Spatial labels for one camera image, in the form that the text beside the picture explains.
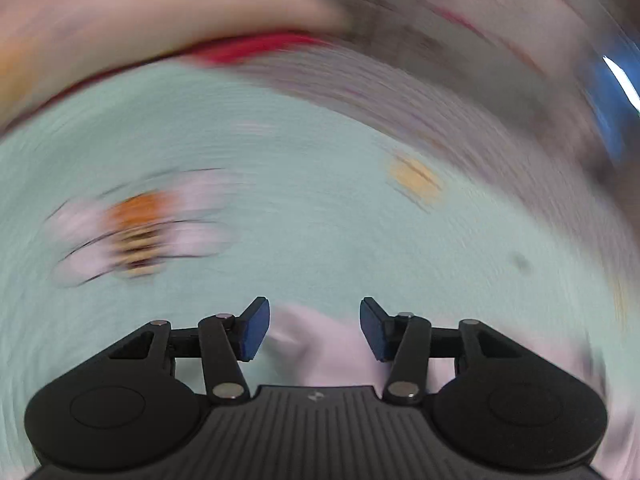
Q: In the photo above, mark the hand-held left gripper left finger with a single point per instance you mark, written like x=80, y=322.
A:
x=255, y=330

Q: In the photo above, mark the sliding door wardrobe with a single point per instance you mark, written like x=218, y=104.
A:
x=500, y=0

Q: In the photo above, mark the white blue floral shirt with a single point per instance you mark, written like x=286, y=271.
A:
x=325, y=350

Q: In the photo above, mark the green quilted bee blanket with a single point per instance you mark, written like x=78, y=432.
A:
x=300, y=210

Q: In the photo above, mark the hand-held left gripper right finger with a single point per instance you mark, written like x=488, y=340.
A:
x=374, y=330

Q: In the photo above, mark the red cloth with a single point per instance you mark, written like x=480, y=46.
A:
x=250, y=47

